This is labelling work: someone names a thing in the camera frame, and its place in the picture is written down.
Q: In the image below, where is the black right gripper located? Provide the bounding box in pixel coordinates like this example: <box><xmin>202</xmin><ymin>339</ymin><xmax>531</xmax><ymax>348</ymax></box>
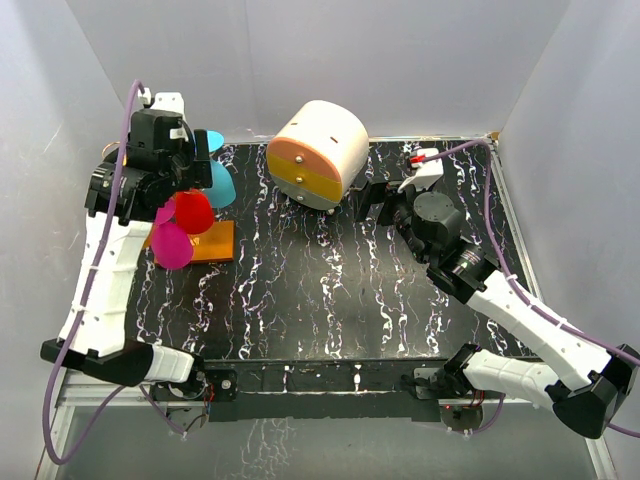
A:
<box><xmin>351</xmin><ymin>176</ymin><xmax>433</xmax><ymax>265</ymax></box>

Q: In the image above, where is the blue wine glass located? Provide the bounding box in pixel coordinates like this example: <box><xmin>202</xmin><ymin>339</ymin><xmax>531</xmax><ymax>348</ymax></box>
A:
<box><xmin>203</xmin><ymin>130</ymin><xmax>236</xmax><ymax>209</ymax></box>

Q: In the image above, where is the red wine glass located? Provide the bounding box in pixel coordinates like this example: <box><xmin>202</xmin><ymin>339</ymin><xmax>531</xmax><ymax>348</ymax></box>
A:
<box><xmin>175</xmin><ymin>190</ymin><xmax>215</xmax><ymax>235</ymax></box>

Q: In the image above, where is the pink wine glass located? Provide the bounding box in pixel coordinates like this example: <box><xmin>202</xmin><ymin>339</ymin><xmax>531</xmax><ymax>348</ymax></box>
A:
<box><xmin>150</xmin><ymin>198</ymin><xmax>193</xmax><ymax>270</ymax></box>

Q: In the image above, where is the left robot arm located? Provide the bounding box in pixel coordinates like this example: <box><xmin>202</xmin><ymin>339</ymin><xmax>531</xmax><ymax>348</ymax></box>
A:
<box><xmin>40</xmin><ymin>108</ymin><xmax>213</xmax><ymax>399</ymax></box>

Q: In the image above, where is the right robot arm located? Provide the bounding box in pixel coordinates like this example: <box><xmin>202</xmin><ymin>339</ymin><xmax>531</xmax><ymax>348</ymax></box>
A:
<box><xmin>354</xmin><ymin>181</ymin><xmax>639</xmax><ymax>439</ymax></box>

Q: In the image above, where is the round three-drawer cabinet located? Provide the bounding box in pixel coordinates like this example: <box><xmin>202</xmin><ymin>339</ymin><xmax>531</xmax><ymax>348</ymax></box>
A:
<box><xmin>266</xmin><ymin>100</ymin><xmax>369</xmax><ymax>211</ymax></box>

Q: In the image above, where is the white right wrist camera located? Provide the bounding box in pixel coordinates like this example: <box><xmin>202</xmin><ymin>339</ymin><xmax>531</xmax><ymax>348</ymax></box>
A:
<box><xmin>398</xmin><ymin>148</ymin><xmax>444</xmax><ymax>193</ymax></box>

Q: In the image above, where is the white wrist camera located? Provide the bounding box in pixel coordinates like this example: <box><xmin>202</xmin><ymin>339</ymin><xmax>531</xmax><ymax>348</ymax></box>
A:
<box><xmin>137</xmin><ymin>87</ymin><xmax>185</xmax><ymax>119</ymax></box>
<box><xmin>398</xmin><ymin>148</ymin><xmax>444</xmax><ymax>193</ymax></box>

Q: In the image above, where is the gold wire glass rack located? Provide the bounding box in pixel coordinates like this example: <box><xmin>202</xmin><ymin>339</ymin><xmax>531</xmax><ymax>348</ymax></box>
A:
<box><xmin>102</xmin><ymin>142</ymin><xmax>236</xmax><ymax>269</ymax></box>

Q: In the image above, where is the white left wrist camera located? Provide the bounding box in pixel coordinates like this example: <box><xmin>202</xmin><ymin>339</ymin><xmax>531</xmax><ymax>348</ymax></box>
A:
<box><xmin>137</xmin><ymin>87</ymin><xmax>185</xmax><ymax>119</ymax></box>

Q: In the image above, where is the black front mounting rail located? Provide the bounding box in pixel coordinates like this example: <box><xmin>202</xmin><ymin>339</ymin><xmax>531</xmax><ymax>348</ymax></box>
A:
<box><xmin>149</xmin><ymin>357</ymin><xmax>481</xmax><ymax>426</ymax></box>

